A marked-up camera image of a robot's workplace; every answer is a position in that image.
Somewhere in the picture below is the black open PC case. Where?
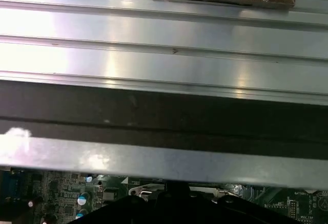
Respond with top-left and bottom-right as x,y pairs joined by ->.
0,78 -> 328,192

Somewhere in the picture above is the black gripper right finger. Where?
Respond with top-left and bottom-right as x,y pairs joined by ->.
177,181 -> 303,224

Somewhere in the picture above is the green motherboard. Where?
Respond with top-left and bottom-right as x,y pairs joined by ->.
0,167 -> 328,224

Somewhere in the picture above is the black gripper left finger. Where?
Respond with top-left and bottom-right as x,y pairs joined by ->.
68,181 -> 178,224

